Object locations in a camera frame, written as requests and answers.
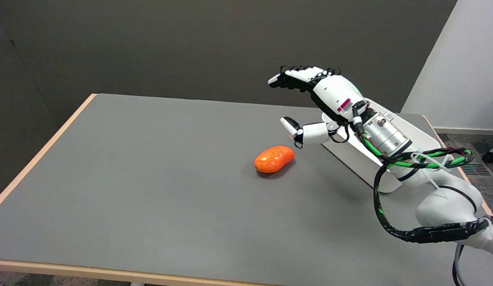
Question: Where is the black green cable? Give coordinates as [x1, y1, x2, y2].
[352, 115, 493, 243]

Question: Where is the grey cable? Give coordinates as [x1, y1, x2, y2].
[452, 243, 466, 286]

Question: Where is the white plastic box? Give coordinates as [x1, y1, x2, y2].
[321, 98, 446, 194]

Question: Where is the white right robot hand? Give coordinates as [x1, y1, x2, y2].
[268, 66, 369, 149]

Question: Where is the floor vent grille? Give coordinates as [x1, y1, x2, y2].
[461, 163, 492, 177]

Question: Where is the orange mango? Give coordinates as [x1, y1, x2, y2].
[254, 145, 295, 174]

